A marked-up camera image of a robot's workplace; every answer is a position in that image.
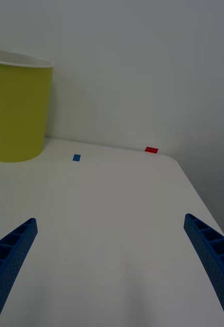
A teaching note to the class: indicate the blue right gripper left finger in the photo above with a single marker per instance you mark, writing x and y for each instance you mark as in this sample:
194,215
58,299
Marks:
12,258

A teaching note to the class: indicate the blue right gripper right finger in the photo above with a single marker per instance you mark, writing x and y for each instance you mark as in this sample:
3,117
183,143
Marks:
213,255

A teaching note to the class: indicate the yellow-green plastic waste bin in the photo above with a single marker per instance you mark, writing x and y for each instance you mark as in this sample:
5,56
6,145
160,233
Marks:
17,112

